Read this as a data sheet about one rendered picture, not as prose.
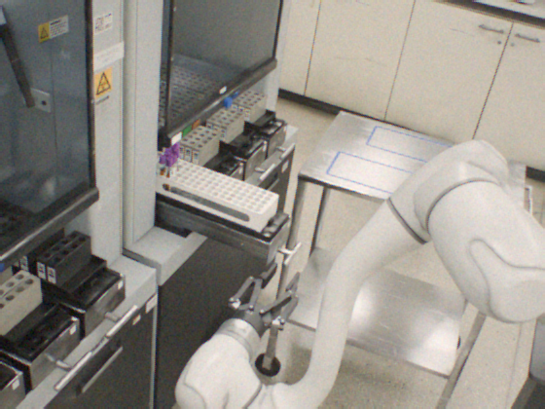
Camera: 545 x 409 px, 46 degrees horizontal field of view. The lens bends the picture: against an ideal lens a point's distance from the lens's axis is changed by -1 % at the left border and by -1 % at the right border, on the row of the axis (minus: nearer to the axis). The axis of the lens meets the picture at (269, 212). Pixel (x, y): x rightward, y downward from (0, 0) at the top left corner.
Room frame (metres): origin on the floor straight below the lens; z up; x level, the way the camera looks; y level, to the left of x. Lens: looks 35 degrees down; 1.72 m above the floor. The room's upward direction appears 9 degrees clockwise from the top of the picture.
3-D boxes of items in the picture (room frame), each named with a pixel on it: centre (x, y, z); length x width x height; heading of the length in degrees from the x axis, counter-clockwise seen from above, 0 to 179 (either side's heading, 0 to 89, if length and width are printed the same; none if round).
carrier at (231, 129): (1.64, 0.14, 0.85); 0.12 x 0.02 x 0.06; 160
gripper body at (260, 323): (1.00, 0.00, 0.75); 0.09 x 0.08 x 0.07; 161
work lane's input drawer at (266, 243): (1.36, 0.27, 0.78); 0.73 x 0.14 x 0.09; 71
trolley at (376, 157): (1.65, -0.41, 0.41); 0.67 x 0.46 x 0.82; 75
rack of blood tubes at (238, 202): (1.31, 0.14, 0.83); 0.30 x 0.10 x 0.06; 71
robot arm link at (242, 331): (0.93, 0.02, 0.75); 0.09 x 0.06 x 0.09; 71
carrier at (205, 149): (1.49, 0.19, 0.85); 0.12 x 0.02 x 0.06; 161
